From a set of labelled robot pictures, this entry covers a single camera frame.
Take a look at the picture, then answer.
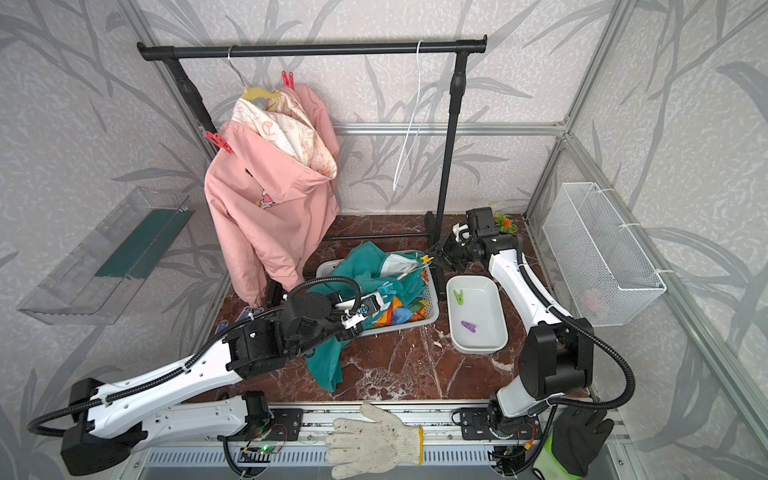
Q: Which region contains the teal green jacket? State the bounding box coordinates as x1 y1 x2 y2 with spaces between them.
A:
306 242 425 392

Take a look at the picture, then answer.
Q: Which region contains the rainbow striped jacket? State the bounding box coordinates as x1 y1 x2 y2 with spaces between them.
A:
387 297 431 325

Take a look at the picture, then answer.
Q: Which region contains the purple clothespin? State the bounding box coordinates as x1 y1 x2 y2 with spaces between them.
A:
460 321 477 333

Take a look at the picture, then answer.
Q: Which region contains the white hanger of rainbow jacket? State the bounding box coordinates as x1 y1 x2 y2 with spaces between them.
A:
392 39 424 193

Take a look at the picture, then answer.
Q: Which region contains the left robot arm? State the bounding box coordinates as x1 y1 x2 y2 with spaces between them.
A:
27 276 388 476

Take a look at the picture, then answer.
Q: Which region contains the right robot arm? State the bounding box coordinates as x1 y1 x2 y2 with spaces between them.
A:
434 207 637 438

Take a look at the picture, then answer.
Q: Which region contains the potted artificial flower plant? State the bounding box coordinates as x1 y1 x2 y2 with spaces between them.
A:
493 213 518 235

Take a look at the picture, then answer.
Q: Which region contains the blue dotted work glove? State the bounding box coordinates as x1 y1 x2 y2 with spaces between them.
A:
215 306 264 334

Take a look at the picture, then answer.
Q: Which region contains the white perforated laundry basket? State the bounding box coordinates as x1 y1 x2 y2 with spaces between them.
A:
315 259 440 337

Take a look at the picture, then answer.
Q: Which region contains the white plastic tray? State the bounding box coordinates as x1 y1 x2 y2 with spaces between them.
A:
446 275 509 355

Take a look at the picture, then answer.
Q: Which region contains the white knitted work glove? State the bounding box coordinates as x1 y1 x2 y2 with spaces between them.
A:
325 402 424 479

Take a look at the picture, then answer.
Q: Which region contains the pink jacket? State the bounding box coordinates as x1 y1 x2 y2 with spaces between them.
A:
204 84 340 306

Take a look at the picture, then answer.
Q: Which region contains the black clothes rack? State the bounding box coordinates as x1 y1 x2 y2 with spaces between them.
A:
137 39 487 307

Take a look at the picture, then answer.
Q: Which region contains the red clothespin lower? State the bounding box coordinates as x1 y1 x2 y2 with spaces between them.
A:
204 131 233 154

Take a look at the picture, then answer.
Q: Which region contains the red clothespin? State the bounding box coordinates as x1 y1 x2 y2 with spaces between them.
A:
282 71 295 89
204 131 233 154

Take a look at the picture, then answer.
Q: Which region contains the black rubber glove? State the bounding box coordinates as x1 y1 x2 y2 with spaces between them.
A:
532 407 615 480

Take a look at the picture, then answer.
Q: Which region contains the red clothespin upper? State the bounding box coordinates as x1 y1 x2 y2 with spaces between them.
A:
282 71 295 89

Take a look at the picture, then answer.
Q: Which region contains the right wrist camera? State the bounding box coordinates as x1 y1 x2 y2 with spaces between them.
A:
452 222 471 243

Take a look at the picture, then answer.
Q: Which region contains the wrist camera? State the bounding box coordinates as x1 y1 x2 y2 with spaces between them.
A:
452 222 471 243
335 292 388 329

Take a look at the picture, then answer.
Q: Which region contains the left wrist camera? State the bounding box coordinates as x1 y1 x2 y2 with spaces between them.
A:
335 292 388 329

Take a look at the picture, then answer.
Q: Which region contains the white wire mesh basket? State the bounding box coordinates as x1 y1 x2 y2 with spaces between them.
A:
543 182 666 327

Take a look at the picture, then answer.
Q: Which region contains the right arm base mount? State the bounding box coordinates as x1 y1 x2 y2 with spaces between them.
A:
451 405 541 442

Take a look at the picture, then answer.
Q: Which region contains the clear acrylic wall shelf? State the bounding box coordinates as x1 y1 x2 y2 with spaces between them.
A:
18 187 195 326

